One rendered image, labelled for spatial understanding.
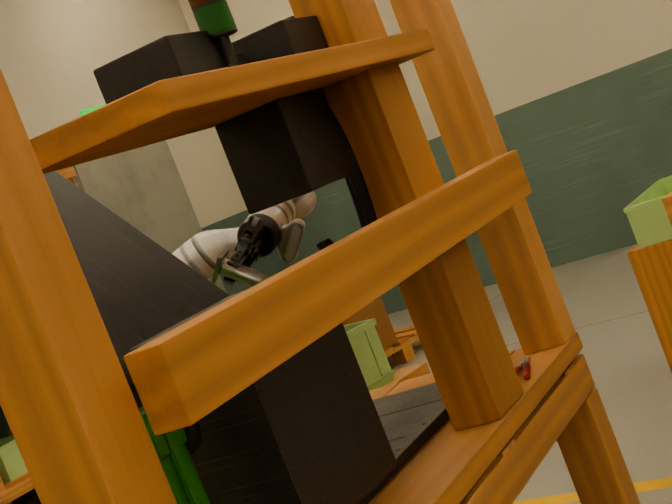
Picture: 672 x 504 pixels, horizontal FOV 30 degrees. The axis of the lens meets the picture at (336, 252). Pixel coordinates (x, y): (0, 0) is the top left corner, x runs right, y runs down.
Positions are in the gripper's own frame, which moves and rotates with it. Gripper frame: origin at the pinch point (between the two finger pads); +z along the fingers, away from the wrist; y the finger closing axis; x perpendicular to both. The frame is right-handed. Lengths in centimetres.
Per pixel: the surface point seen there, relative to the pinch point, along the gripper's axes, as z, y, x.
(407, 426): 2.8, -16.2, 37.8
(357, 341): -84, -65, 16
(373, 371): -83, -72, 22
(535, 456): 2, -12, 60
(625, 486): -29, -35, 82
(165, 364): 81, 42, 15
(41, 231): 81, 52, 0
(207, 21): 23, 53, -7
